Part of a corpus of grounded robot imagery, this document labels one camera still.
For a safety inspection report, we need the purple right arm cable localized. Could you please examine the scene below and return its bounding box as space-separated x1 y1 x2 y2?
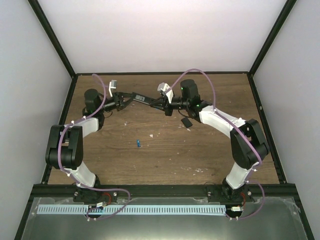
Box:
169 68 266 221

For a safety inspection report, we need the black battery cover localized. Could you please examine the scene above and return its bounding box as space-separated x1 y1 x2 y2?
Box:
181 117 193 129

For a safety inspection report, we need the clear acrylic front panel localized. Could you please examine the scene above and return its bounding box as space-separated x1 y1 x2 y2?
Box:
21 197 308 240

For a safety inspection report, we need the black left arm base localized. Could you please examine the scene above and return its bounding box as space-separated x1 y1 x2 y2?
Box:
72 185 119 203

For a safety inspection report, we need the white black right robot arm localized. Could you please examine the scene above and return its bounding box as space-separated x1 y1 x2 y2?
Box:
150 79 270 202

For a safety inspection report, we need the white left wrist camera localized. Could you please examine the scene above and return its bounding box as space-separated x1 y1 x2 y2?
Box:
108 79 118 98

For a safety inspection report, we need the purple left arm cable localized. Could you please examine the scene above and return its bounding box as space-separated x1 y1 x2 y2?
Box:
57 73 131 222

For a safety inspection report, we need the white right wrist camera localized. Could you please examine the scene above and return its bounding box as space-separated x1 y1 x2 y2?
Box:
157 82 174 104

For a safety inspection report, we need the light blue slotted cable duct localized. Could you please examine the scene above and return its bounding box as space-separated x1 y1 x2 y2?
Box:
36 204 226 216

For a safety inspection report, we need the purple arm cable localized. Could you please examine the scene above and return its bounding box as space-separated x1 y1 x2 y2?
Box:
57 73 131 222
169 68 266 221

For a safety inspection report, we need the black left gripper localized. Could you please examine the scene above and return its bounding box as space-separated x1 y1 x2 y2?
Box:
97 92 136 114

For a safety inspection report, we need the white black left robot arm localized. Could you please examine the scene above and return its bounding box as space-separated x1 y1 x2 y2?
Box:
45 88 133 202

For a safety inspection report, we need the black table frame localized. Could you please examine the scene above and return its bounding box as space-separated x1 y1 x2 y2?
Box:
13 0 316 240

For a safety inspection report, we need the black remote control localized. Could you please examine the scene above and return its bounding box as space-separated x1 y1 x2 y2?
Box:
131 92 156 107

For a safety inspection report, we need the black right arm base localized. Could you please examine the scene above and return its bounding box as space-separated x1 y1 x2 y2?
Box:
206 184 252 204

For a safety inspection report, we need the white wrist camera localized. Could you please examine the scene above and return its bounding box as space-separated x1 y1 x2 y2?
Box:
108 79 118 98
157 82 174 104

